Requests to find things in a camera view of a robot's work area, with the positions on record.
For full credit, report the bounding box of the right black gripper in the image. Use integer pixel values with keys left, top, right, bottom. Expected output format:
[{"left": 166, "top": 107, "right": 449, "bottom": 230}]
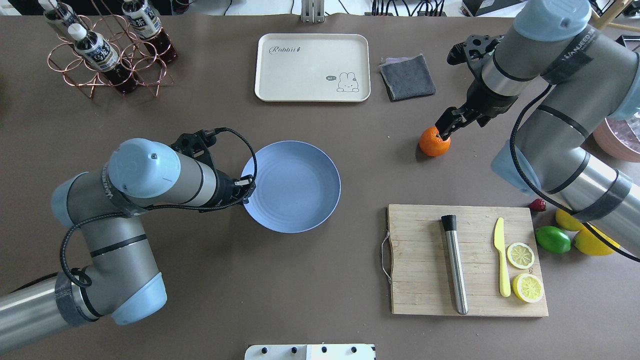
[{"left": 435, "top": 80, "right": 519, "bottom": 141}]

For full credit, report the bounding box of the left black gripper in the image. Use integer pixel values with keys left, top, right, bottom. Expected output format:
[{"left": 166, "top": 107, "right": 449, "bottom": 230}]
[{"left": 199, "top": 170, "right": 256, "bottom": 213}]

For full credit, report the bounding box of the orange fruit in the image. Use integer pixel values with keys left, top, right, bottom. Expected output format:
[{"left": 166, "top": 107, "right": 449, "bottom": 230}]
[{"left": 418, "top": 126, "right": 451, "bottom": 157}]

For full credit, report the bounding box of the blue plate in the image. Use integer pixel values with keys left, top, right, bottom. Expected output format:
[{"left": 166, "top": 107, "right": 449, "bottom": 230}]
[{"left": 243, "top": 140, "right": 342, "bottom": 234}]

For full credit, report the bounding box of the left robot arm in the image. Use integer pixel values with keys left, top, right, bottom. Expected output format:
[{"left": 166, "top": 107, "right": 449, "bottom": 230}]
[{"left": 1, "top": 133, "right": 258, "bottom": 354}]

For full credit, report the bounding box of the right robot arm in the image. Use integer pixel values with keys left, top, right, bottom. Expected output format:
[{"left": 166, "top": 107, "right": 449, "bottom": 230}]
[{"left": 435, "top": 0, "right": 640, "bottom": 260}]

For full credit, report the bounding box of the grey folded cloth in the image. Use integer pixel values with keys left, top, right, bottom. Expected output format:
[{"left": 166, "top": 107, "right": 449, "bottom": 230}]
[{"left": 379, "top": 54, "right": 437, "bottom": 101}]

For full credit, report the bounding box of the steel muddler black tip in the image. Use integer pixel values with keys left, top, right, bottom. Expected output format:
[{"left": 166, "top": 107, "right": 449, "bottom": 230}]
[{"left": 441, "top": 214, "right": 469, "bottom": 315}]

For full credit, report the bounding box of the red strawberry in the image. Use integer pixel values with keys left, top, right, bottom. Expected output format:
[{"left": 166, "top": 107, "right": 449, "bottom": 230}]
[{"left": 527, "top": 198, "right": 547, "bottom": 213}]

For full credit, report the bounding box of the yellow plastic knife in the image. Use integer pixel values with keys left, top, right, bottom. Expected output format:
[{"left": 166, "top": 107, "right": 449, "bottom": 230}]
[{"left": 493, "top": 217, "right": 512, "bottom": 297}]

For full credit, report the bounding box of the cream rabbit tray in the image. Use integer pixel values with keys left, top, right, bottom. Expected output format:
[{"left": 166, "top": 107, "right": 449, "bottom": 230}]
[{"left": 254, "top": 33, "right": 371, "bottom": 103}]

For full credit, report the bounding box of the yellow lemon inner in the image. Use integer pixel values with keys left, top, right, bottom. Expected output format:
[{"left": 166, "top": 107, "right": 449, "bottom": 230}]
[{"left": 555, "top": 208, "right": 585, "bottom": 232}]

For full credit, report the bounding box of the yellow lemon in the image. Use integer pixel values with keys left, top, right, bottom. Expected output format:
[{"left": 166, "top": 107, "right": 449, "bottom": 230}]
[
  {"left": 573, "top": 227, "right": 615, "bottom": 256},
  {"left": 555, "top": 208, "right": 585, "bottom": 232}
]

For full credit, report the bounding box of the lemon slice inner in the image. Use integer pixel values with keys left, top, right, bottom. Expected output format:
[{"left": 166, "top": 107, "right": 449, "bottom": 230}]
[{"left": 506, "top": 242, "right": 535, "bottom": 270}]

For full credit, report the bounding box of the green lime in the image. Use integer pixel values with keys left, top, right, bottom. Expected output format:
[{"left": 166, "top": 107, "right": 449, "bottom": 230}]
[{"left": 534, "top": 225, "right": 572, "bottom": 255}]

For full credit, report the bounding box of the wooden cutting board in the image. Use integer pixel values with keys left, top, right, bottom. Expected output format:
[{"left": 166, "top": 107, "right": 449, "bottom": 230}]
[{"left": 387, "top": 203, "right": 549, "bottom": 318}]

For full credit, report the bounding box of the pink bowl with ice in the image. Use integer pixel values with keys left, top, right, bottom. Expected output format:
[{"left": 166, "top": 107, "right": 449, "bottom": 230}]
[{"left": 592, "top": 118, "right": 640, "bottom": 163}]

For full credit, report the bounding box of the yellow lemon outer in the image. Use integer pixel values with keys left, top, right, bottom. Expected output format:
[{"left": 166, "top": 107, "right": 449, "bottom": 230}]
[{"left": 573, "top": 227, "right": 615, "bottom": 256}]

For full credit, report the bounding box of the lemon slice near edge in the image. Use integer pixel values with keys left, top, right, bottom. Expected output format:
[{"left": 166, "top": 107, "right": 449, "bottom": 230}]
[{"left": 511, "top": 273, "right": 544, "bottom": 303}]

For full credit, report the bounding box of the tea bottle one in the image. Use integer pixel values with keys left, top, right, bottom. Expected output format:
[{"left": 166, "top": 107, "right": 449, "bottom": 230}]
[{"left": 121, "top": 0, "right": 179, "bottom": 65}]

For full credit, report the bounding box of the tea bottle two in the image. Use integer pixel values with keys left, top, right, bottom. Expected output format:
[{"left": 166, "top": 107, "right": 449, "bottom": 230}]
[{"left": 68, "top": 23, "right": 138, "bottom": 94}]

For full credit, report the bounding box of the tea bottle three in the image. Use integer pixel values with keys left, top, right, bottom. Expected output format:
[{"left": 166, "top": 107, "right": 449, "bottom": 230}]
[{"left": 38, "top": 0, "right": 89, "bottom": 38}]

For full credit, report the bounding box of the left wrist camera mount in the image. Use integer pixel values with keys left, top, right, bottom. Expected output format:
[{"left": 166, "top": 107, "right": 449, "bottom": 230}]
[{"left": 169, "top": 129, "right": 218, "bottom": 168}]

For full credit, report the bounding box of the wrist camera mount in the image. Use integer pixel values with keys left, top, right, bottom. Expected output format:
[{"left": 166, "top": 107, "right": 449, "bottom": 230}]
[
  {"left": 169, "top": 129, "right": 218, "bottom": 168},
  {"left": 446, "top": 34, "right": 505, "bottom": 72}
]

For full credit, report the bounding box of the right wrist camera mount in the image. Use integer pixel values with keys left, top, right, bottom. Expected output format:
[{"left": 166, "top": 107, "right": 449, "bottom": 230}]
[{"left": 446, "top": 34, "right": 505, "bottom": 72}]

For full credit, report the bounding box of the aluminium frame post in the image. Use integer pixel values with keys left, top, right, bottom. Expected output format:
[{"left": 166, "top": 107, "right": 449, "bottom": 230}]
[{"left": 300, "top": 0, "right": 326, "bottom": 24}]

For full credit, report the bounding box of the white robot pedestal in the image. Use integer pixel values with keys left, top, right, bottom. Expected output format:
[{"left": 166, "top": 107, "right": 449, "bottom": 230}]
[{"left": 244, "top": 343, "right": 377, "bottom": 360}]

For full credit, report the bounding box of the copper wire bottle rack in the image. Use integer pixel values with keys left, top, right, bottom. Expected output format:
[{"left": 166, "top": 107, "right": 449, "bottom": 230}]
[{"left": 38, "top": 0, "right": 178, "bottom": 94}]

